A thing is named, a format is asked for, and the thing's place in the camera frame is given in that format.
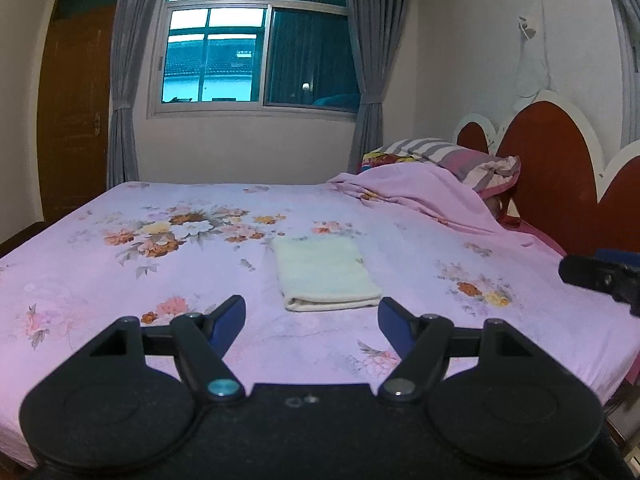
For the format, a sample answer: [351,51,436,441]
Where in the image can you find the red white scalloped headboard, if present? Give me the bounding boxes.
[455,90,640,258]

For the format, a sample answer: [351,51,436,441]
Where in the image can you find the grey curtain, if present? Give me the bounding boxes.
[597,0,640,146]
[106,0,176,188]
[342,0,416,173]

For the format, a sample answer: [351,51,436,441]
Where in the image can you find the red yellow floral pillow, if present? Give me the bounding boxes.
[361,151,421,173]

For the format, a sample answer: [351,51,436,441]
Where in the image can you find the sliding glass window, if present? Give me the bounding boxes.
[146,0,362,120]

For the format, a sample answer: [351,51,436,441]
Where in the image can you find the striped pink grey pillow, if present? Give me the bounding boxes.
[375,137,522,196]

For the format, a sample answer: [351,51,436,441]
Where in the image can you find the floral lavender bed sheet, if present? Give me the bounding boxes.
[0,180,640,466]

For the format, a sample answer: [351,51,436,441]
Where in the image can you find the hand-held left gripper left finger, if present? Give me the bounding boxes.
[87,294,247,403]

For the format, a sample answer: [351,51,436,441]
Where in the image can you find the brown wooden door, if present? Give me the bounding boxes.
[36,0,126,223]

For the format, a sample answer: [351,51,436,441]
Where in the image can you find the magenta fitted sheet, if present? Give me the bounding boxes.
[505,222,568,256]

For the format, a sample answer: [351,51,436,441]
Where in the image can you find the pale yellow towel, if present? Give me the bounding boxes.
[272,236,383,313]

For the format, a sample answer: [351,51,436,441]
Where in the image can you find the white wall cable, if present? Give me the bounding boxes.
[515,0,556,106]

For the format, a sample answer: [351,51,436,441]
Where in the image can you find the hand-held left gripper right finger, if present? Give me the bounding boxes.
[376,296,536,405]

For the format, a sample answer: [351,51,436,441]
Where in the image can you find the pink blanket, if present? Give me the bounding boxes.
[326,164,526,241]

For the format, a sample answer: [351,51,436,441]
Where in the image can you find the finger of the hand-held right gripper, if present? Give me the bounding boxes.
[595,247,640,264]
[557,255,640,317]

